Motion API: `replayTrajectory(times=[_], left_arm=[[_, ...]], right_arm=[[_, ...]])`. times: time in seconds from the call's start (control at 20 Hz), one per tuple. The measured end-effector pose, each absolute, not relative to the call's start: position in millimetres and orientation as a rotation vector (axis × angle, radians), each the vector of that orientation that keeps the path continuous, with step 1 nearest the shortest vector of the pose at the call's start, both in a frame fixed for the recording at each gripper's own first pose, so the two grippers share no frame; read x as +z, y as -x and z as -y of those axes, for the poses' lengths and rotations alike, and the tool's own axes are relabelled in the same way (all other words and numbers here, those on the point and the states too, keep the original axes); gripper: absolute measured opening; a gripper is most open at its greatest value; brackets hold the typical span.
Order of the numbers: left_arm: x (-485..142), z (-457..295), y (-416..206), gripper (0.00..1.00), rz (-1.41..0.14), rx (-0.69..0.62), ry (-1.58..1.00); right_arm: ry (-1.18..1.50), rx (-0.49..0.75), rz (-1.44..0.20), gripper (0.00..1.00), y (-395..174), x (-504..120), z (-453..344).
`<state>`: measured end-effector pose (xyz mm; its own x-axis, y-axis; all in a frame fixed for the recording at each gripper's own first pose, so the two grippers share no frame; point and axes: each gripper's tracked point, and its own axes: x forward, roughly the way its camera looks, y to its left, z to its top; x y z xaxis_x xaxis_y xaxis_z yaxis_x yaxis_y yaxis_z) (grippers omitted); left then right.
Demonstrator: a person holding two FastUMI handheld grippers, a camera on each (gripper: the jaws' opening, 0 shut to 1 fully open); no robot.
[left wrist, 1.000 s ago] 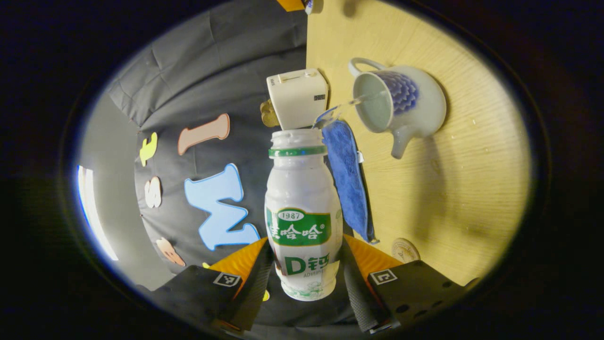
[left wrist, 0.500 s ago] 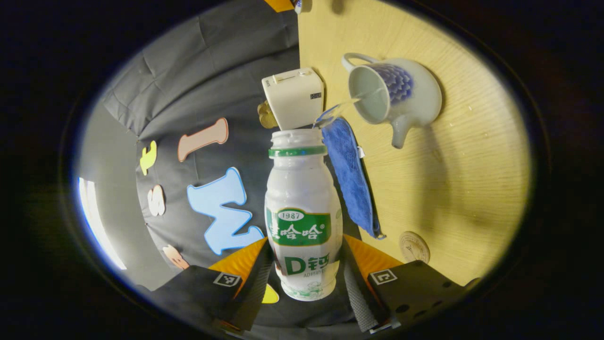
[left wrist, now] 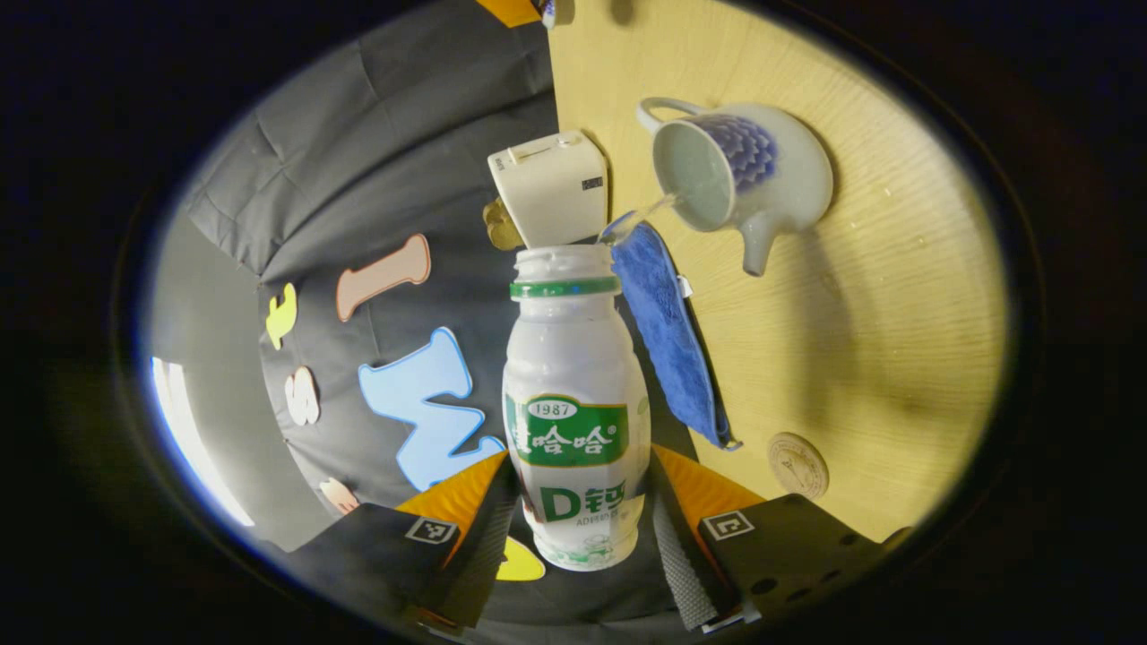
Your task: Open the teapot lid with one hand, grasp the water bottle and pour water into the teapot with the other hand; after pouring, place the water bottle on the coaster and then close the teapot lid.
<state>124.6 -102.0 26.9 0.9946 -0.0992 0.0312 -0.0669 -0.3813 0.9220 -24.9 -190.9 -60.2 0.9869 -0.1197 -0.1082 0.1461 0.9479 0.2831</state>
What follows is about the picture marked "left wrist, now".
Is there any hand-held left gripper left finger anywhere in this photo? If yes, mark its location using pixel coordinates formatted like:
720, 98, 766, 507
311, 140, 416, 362
287, 450, 522, 628

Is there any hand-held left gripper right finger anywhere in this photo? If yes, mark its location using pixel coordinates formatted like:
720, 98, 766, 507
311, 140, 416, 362
650, 445, 898, 633

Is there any round brown coaster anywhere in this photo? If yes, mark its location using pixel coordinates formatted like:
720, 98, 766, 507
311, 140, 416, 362
767, 433, 830, 500

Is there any white plastic water bottle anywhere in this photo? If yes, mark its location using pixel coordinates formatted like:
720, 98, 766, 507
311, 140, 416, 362
502, 244, 652, 572

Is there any white blue ceramic teacup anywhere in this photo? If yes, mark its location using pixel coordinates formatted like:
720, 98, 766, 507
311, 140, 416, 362
637, 97, 834, 277

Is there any white toaster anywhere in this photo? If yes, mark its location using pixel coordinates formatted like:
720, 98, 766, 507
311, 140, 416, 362
487, 130, 610, 250

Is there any blue towel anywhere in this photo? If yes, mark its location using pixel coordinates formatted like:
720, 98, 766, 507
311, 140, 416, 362
609, 221, 743, 452

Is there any brown bread slice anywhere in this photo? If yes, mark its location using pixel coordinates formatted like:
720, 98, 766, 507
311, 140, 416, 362
483, 197, 525, 252

